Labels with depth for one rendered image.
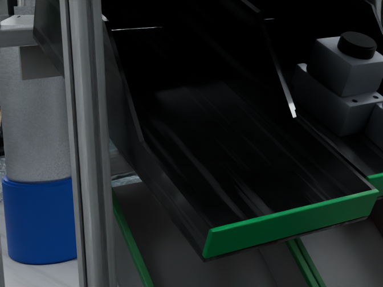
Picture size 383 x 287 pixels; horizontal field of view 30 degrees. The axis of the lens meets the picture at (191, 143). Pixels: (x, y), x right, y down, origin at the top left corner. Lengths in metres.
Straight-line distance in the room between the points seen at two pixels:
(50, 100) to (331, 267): 0.75
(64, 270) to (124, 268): 0.79
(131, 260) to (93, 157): 0.08
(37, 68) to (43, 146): 0.64
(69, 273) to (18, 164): 0.21
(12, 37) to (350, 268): 0.35
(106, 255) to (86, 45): 0.14
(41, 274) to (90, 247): 0.82
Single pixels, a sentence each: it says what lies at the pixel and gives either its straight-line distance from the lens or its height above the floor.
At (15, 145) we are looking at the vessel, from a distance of 1.30.
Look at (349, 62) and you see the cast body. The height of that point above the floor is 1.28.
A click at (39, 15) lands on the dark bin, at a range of 0.59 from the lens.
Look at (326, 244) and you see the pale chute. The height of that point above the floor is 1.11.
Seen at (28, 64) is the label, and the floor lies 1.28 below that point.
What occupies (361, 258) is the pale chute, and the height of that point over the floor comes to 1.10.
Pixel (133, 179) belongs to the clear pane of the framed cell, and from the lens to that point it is 1.59.
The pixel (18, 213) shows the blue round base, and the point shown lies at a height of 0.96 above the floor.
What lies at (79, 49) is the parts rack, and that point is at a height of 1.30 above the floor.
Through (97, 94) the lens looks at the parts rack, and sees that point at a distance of 0.47.
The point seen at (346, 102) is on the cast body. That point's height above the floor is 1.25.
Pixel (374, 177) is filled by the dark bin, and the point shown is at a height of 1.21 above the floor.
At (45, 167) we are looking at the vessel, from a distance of 1.29.
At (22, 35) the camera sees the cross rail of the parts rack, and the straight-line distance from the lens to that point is 0.63.
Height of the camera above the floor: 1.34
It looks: 12 degrees down
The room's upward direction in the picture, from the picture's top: 2 degrees counter-clockwise
